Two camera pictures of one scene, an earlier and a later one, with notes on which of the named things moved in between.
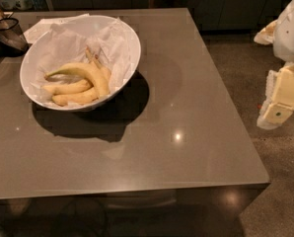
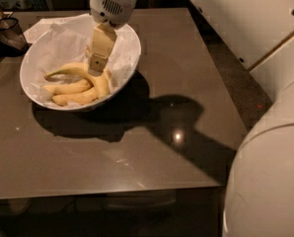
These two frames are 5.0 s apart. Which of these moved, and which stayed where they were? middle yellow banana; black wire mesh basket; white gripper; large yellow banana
Moved: white gripper
Stayed: large yellow banana; middle yellow banana; black wire mesh basket
